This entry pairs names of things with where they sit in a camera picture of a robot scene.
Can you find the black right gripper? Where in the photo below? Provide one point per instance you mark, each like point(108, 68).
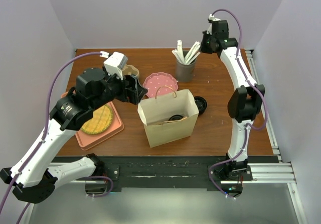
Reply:
point(203, 48)

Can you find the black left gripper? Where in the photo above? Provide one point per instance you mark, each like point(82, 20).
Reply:
point(133, 95)

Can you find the beige paper takeout bag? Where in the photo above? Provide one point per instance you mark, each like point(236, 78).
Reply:
point(161, 108)

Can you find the black coffee cup lid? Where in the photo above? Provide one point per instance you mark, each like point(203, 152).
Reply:
point(175, 118)

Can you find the beige cardboard cup carrier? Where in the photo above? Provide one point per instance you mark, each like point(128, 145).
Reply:
point(163, 122)

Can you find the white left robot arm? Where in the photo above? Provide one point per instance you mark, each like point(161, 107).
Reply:
point(32, 179)

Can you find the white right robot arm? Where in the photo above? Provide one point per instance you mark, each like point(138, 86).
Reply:
point(245, 102)

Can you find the white paper straw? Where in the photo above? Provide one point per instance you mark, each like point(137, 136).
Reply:
point(180, 51)
point(178, 57)
point(192, 53)

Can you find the pink polka dot plate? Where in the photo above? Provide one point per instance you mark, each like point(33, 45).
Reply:
point(159, 84)

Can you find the grey straw holder cup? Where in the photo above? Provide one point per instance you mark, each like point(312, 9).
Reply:
point(183, 72)

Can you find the yellow green woven coaster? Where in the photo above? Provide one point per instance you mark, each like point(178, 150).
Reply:
point(101, 121)

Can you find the salmon pink tray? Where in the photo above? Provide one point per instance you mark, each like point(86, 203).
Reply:
point(86, 141)

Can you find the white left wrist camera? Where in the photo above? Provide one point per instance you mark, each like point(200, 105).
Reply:
point(114, 63)

